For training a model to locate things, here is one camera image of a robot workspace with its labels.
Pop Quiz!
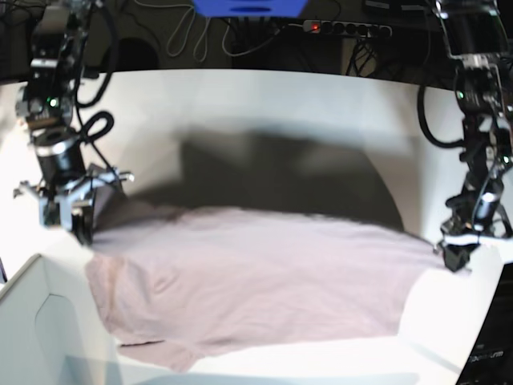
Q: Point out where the blue plastic object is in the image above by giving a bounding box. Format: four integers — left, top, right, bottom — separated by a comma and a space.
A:
192, 0, 308, 18

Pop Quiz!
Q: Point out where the mauve t-shirt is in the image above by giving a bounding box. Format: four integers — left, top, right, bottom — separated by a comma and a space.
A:
85, 188, 446, 372

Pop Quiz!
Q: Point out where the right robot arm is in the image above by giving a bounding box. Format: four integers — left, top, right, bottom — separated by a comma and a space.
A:
13, 1, 134, 245

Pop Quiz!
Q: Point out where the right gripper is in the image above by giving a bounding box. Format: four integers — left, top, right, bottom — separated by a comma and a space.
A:
13, 164, 134, 245

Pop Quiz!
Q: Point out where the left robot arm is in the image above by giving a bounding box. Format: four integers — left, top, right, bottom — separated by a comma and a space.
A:
417, 1, 512, 272

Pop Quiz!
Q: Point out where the black power strip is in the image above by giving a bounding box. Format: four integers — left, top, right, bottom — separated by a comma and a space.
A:
301, 19, 393, 39

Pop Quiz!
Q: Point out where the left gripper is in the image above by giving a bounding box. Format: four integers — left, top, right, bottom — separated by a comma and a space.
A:
434, 194, 512, 273

